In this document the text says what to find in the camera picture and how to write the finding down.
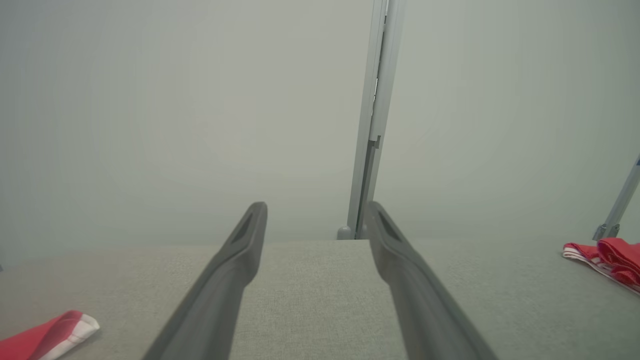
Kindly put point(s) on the grey metal partition post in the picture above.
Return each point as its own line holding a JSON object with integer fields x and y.
{"x": 377, "y": 100}

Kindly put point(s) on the grey metal post with bracket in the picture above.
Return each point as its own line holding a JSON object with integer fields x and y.
{"x": 622, "y": 200}

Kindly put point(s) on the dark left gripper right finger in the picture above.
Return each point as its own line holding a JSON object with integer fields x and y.
{"x": 415, "y": 290}

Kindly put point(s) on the grey rounded post foot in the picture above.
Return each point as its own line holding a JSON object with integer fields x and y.
{"x": 344, "y": 233}

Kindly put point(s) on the red shorts with number print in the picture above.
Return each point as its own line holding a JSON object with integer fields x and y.
{"x": 40, "y": 337}

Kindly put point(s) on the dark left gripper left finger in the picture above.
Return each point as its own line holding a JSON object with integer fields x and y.
{"x": 220, "y": 290}

